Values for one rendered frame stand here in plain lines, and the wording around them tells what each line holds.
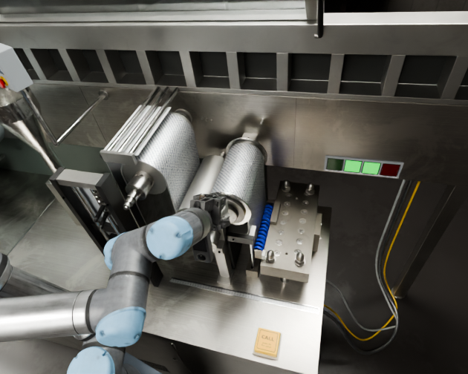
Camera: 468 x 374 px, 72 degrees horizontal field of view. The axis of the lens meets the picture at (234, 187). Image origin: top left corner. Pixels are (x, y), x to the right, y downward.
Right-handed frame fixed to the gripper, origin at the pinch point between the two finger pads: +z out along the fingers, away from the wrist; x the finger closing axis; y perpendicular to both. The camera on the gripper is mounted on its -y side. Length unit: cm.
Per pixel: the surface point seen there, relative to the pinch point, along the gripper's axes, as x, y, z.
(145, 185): 21.9, 6.4, -4.4
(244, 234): -5.1, -7.3, 10.3
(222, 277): 4.1, -28.3, 22.1
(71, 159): 90, 6, 43
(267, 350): -16.6, -40.9, 5.2
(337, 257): -44, -50, 138
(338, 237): -43, -39, 152
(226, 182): 0.6, 9.0, 4.3
